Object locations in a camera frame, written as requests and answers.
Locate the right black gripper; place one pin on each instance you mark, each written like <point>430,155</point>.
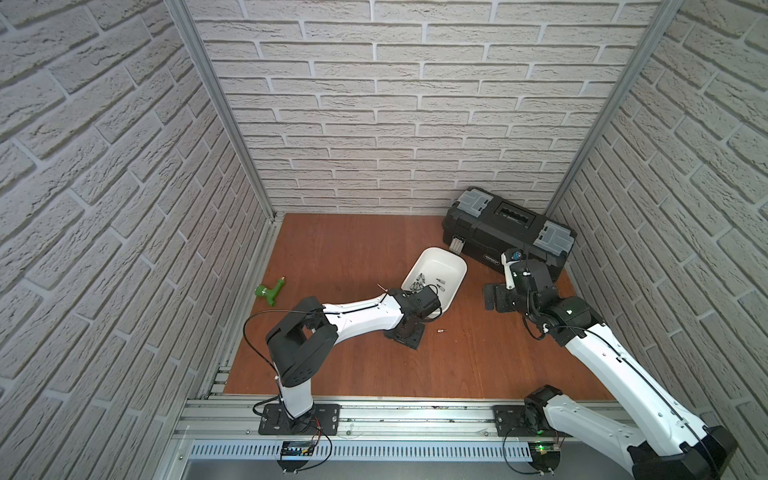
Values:
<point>500,293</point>

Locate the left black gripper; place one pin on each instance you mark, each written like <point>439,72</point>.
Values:
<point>405,334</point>

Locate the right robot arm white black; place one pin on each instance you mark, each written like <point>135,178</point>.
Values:
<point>665,440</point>

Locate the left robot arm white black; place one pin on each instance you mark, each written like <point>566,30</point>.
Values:
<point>301,342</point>

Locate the white rectangular storage box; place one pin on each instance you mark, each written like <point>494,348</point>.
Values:
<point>435,263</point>

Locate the black plastic toolbox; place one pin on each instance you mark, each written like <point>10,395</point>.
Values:
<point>483,226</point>

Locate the green toy drill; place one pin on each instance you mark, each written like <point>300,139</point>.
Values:
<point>270,294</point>

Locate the left controller board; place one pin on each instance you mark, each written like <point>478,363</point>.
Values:
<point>295,455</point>

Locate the controller board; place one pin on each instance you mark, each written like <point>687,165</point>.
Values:
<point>545,457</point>
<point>295,455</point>

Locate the right controller board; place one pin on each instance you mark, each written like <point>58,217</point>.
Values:
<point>545,457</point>

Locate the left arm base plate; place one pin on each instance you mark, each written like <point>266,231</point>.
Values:
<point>322,418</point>

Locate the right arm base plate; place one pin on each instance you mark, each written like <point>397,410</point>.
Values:
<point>516,420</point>

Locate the aluminium mounting rail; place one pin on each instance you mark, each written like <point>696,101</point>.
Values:
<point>360,418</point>

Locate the right aluminium corner post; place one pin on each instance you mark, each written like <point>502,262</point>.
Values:
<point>648,43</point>

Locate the aluminium corner post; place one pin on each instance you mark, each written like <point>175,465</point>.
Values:
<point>195,46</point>
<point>648,43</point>

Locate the left aluminium corner post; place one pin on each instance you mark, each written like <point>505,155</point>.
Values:
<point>195,46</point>

